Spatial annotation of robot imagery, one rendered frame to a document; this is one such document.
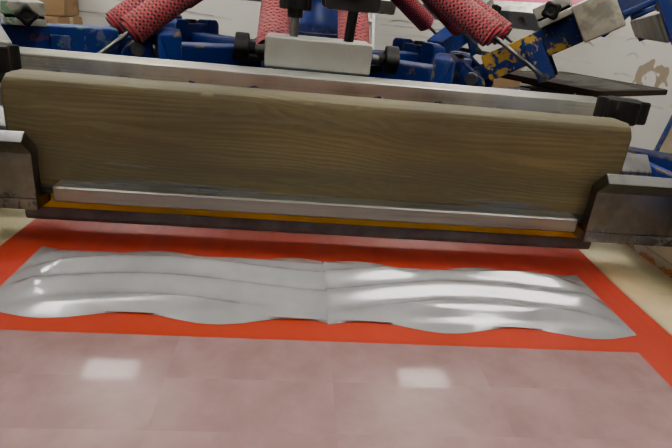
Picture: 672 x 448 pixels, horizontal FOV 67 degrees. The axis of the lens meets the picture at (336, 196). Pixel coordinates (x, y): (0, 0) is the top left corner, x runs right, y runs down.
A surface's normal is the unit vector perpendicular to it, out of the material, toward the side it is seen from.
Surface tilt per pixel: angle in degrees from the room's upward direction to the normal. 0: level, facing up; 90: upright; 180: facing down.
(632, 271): 0
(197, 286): 33
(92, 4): 90
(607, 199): 90
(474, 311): 37
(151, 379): 0
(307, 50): 90
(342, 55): 90
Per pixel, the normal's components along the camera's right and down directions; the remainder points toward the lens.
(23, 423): 0.09, -0.93
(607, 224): 0.07, 0.36
